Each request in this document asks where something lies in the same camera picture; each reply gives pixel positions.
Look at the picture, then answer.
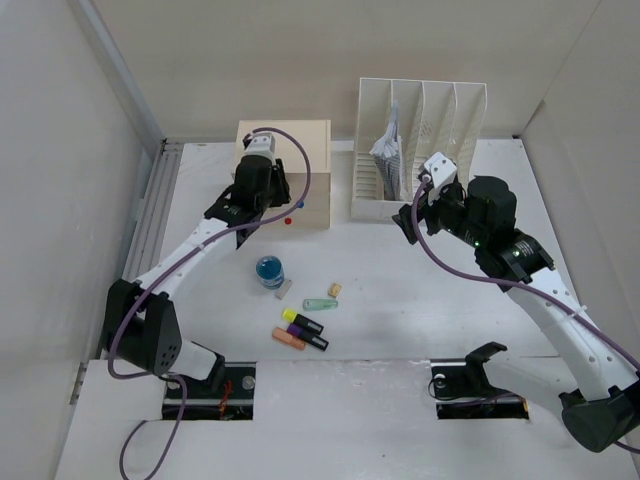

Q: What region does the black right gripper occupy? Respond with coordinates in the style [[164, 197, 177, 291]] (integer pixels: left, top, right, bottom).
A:
[[390, 180, 487, 249]]

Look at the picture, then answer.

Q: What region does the grey setup guide booklet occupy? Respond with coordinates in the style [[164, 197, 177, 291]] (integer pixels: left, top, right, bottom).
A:
[[369, 100, 405, 201]]

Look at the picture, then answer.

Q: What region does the cream wooden drawer cabinet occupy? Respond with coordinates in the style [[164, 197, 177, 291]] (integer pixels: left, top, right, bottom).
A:
[[231, 120, 331, 230]]

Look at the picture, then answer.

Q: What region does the blue ink bottle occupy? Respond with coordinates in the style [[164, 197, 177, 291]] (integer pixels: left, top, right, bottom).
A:
[[255, 255, 285, 290]]

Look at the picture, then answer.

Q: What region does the small tan eraser block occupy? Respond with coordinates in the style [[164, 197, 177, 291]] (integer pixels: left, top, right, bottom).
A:
[[328, 283, 342, 298]]

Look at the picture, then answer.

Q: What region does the small grey metal block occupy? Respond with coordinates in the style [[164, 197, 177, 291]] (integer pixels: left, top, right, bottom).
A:
[[275, 278, 293, 300]]

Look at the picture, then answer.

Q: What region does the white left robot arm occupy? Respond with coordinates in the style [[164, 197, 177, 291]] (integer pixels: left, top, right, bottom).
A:
[[101, 153, 296, 397]]

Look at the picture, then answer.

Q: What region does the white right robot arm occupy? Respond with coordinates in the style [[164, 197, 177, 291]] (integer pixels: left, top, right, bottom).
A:
[[393, 173, 639, 452]]

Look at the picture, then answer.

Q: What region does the white plastic file organizer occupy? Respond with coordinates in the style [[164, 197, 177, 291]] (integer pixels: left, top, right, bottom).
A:
[[351, 77, 487, 221]]

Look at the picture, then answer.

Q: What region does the green transparent highlighter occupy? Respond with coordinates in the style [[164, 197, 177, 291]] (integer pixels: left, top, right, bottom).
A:
[[302, 298, 339, 311]]

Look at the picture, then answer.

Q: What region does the yellow capped black highlighter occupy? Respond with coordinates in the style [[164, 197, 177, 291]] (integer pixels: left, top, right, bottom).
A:
[[282, 308, 324, 335]]

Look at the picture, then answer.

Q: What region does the purple capped black highlighter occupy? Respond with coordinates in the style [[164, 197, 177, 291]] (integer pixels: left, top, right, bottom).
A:
[[286, 324, 329, 351]]

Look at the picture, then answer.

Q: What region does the orange highlighter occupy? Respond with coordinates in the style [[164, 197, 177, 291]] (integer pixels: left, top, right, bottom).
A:
[[272, 327, 306, 351]]

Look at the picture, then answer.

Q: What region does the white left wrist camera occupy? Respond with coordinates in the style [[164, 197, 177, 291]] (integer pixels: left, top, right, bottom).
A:
[[242, 132, 276, 162]]

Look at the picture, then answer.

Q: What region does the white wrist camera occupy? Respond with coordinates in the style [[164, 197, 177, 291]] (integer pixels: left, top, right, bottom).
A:
[[242, 132, 276, 162], [418, 152, 457, 189]]

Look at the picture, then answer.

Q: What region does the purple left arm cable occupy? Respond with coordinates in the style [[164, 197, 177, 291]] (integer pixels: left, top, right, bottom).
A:
[[107, 127, 314, 480]]

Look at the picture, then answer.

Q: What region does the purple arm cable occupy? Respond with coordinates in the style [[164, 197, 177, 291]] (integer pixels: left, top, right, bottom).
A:
[[412, 174, 640, 449], [107, 127, 314, 480]]

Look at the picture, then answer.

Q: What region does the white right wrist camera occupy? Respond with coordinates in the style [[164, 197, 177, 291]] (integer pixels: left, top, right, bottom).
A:
[[418, 152, 457, 189]]

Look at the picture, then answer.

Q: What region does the aluminium frame rail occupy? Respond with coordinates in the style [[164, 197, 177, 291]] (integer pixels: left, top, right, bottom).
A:
[[69, 1, 181, 284]]

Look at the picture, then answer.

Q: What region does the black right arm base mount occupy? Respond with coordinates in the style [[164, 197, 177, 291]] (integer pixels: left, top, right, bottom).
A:
[[427, 342, 529, 420]]

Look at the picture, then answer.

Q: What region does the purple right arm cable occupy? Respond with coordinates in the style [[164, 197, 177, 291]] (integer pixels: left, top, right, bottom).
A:
[[412, 174, 640, 449]]

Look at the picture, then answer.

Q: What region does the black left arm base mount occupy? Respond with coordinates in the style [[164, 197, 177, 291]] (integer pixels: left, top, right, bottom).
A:
[[182, 362, 257, 421]]

